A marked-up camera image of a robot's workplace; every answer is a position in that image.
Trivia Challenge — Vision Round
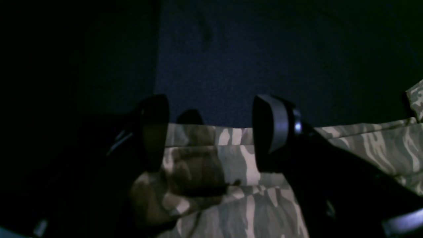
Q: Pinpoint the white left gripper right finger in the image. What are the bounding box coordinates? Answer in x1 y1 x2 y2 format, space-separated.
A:
252 95 422 238

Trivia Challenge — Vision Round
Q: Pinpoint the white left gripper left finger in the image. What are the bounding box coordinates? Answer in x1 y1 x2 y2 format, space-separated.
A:
1 94 170 238

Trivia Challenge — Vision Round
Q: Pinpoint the camouflage t-shirt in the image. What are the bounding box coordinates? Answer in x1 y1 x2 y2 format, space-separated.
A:
129 82 423 238

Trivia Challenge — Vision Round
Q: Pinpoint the black table cloth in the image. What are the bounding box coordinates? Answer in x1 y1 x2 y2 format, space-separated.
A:
155 0 422 128

